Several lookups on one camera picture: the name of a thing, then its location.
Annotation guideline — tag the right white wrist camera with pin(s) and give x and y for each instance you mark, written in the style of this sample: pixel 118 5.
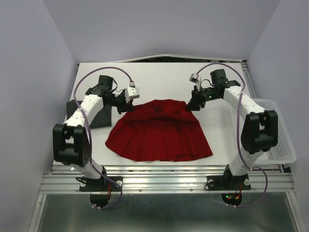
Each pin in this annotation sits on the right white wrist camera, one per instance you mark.
pixel 196 79

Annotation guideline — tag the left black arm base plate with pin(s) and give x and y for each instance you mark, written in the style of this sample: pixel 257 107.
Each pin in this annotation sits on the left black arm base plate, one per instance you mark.
pixel 96 185

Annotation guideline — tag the red skirt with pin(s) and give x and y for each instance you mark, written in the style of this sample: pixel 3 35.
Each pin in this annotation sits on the red skirt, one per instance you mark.
pixel 159 130

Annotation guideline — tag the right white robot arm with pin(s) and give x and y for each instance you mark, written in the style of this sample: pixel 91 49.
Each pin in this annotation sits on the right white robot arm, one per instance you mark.
pixel 257 128

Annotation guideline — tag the white plastic basket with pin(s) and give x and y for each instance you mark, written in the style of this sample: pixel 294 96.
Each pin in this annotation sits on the white plastic basket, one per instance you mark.
pixel 283 152

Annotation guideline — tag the aluminium rail frame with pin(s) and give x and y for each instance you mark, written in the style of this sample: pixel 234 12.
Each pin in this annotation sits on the aluminium rail frame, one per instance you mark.
pixel 171 196

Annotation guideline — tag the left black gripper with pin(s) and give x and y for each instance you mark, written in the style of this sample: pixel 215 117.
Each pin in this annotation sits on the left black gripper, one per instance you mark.
pixel 125 107

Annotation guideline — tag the dark grey dotted skirt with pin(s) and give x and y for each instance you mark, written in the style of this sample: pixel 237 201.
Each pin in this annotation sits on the dark grey dotted skirt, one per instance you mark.
pixel 102 119

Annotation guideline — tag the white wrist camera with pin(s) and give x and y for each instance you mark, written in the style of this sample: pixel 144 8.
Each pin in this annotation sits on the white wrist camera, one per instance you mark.
pixel 131 93
pixel 196 79

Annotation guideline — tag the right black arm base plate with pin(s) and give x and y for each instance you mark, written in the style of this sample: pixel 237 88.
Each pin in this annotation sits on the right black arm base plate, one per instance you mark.
pixel 227 184

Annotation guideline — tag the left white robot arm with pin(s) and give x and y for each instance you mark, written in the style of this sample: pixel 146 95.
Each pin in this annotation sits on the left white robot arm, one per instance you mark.
pixel 72 141

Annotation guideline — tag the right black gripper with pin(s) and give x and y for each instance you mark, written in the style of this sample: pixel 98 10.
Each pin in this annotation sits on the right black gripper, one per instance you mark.
pixel 195 100

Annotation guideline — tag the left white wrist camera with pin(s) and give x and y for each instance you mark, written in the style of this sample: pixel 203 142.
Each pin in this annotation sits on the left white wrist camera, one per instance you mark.
pixel 131 93

